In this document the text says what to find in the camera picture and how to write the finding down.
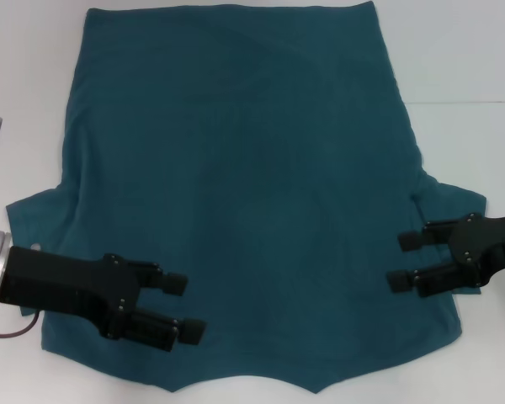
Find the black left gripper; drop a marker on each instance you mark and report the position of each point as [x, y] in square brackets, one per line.
[67, 286]

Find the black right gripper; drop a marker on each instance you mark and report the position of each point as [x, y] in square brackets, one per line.
[488, 244]

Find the teal blue shirt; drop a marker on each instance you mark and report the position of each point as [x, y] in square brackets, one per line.
[256, 168]

